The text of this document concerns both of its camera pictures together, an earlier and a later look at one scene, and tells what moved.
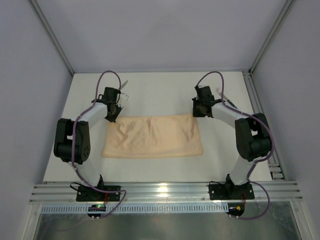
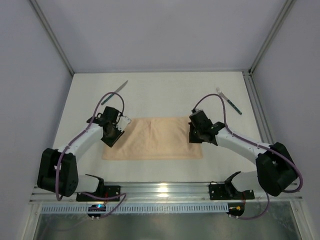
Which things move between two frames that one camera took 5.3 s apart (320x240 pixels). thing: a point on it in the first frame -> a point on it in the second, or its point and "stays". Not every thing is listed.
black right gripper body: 196,113 -> 196,135
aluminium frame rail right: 275,164 stays
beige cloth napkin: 152,136 stays
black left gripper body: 113,116 -> 111,136
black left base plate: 89,193 stays
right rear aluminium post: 285,9 stays
